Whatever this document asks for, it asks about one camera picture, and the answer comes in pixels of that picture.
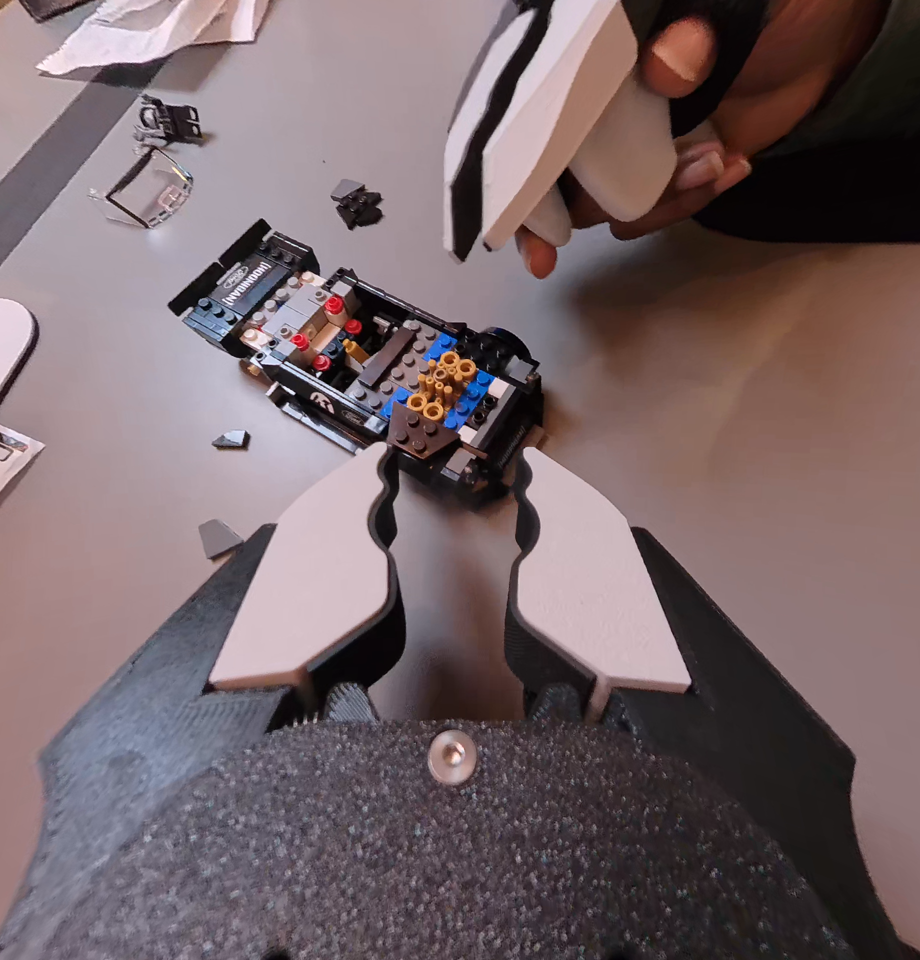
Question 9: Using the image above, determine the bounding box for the lego car model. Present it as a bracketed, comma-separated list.
[168, 221, 547, 504]

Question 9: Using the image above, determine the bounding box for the grey lego slope piece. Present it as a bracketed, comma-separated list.
[198, 519, 248, 562]

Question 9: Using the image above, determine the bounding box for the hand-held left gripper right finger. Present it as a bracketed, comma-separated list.
[505, 446, 694, 709]

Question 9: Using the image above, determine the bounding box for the crumpled white paper bag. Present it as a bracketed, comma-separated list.
[37, 0, 274, 79]

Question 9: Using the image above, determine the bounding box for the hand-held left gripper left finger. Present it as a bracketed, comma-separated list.
[208, 446, 406, 706]

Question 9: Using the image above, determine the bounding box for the lego sticker sheet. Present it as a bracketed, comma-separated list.
[0, 420, 46, 519]

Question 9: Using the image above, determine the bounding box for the clear lego windshield piece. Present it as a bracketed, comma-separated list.
[90, 143, 196, 231]

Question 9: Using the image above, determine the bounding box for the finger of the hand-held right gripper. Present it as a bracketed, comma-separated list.
[441, 0, 563, 265]
[480, 0, 641, 253]

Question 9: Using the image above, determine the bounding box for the black wedge lego plate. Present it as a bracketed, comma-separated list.
[337, 188, 385, 231]

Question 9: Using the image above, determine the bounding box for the small black lego assembly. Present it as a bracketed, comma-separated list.
[135, 93, 206, 147]

